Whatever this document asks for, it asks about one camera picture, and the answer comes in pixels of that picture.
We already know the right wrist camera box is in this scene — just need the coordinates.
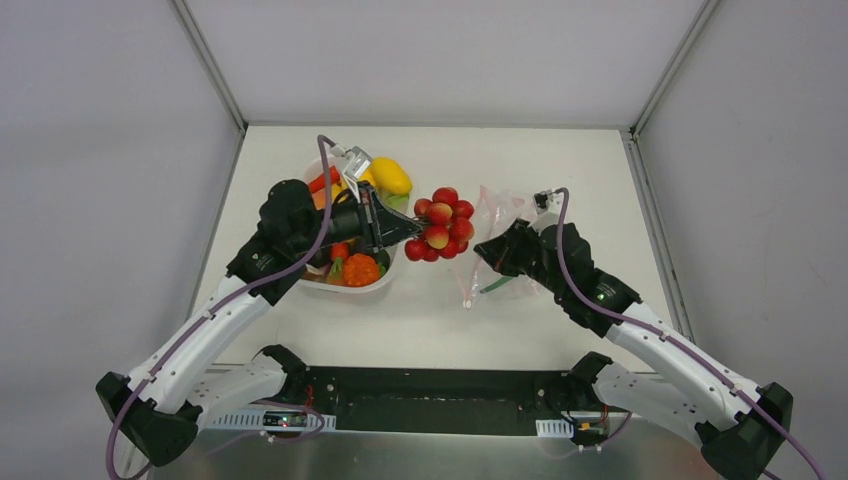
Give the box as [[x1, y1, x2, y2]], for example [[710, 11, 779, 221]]
[[533, 190, 557, 215]]

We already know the white plastic food bin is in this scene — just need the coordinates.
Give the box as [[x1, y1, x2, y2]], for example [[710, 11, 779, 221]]
[[298, 156, 412, 294]]

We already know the purple cable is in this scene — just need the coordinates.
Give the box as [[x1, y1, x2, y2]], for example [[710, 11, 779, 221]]
[[555, 186, 829, 480], [104, 135, 335, 480]]

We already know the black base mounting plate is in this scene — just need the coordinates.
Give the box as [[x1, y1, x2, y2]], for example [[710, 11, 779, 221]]
[[272, 366, 603, 436]]

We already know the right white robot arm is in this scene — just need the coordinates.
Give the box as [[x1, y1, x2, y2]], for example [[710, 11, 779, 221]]
[[473, 220, 793, 479]]

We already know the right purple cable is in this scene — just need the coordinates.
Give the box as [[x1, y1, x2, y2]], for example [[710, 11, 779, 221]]
[[555, 186, 829, 480]]

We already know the clear pink-dotted zip bag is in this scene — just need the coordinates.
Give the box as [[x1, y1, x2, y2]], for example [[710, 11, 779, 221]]
[[453, 185, 541, 310]]

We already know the red cherry bunch green stem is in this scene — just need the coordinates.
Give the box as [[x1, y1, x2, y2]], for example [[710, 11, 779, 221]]
[[404, 186, 475, 262]]

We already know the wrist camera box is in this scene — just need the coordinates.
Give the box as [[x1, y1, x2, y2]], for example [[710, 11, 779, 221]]
[[341, 146, 373, 202], [533, 190, 557, 215]]

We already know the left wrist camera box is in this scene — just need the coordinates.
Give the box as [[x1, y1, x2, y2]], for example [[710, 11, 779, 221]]
[[341, 146, 373, 202]]

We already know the orange pumpkin toy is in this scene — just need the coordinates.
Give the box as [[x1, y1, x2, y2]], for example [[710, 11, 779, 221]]
[[342, 253, 381, 288]]

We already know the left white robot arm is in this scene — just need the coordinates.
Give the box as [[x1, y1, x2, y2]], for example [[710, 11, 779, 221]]
[[95, 179, 423, 467]]

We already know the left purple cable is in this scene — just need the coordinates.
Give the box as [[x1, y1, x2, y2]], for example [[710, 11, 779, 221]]
[[104, 135, 335, 480]]

